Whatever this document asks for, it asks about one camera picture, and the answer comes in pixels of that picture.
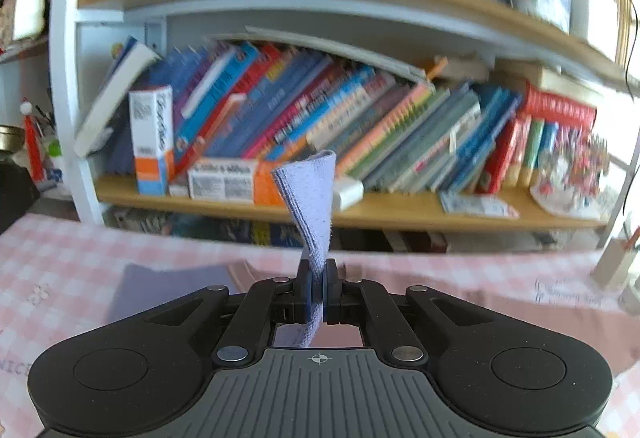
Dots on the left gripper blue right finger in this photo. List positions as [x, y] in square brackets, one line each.
[367, 305]

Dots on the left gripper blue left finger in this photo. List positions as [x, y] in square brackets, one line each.
[273, 312]

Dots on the purple and pink sweater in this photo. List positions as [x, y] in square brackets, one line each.
[307, 190]

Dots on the white charger block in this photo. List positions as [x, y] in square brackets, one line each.
[347, 192]

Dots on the white and orange flat box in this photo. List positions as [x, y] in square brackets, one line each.
[234, 180]

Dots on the flat paper packet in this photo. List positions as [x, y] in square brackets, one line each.
[487, 206]

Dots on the red dictionary books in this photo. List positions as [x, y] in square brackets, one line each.
[531, 132]

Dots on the row of leaning books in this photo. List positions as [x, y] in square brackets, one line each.
[388, 126]

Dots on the pink checked tablecloth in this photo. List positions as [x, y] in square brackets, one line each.
[60, 278]

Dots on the white and orange tall box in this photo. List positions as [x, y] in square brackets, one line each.
[152, 139]

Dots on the colourful toy decoration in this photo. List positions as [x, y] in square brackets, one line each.
[569, 175]

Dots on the white pen holder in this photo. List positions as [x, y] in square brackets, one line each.
[612, 270]

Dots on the red santa figurine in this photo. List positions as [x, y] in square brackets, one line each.
[32, 141]

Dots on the white wooden bookshelf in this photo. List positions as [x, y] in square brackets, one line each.
[83, 32]

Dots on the brass bowl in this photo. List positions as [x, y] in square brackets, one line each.
[12, 139]

